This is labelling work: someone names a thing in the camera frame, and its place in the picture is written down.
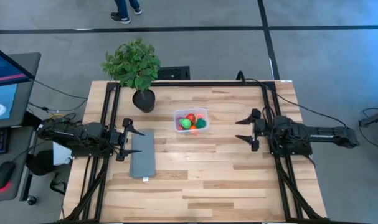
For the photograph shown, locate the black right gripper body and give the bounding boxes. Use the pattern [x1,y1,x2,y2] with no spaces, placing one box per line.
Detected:
[250,108,268,152]

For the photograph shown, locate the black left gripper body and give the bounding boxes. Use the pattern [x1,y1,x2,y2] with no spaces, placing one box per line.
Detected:
[110,118,134,162]

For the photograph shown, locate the clear plastic tupperware container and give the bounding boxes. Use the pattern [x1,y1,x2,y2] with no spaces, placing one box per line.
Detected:
[172,107,210,135]

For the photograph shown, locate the folded grey cloth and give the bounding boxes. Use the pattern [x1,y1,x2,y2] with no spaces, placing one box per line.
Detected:
[128,129,157,179]

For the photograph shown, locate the green plant in black pot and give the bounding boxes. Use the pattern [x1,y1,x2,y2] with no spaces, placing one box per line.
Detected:
[100,37,162,114]

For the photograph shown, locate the black floor grate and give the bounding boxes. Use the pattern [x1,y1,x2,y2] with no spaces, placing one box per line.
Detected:
[156,65,191,81]

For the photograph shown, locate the black round seat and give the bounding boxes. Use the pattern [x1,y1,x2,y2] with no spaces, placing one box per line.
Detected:
[26,149,55,177]

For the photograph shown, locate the grey desk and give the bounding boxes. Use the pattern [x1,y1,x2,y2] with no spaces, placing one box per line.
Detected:
[0,52,42,203]

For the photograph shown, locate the person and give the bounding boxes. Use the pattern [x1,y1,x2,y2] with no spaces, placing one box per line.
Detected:
[110,0,143,25]

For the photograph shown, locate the black computer mouse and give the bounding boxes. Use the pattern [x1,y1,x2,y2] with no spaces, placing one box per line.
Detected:
[0,161,17,190]

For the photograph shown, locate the monitor with blue screen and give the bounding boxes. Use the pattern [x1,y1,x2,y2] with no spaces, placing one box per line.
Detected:
[0,42,36,130]

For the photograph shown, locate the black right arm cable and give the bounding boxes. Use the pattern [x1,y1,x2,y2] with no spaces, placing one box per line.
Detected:
[236,70,348,128]

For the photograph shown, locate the grey stand with cable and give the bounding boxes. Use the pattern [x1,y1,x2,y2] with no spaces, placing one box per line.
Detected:
[358,107,378,150]

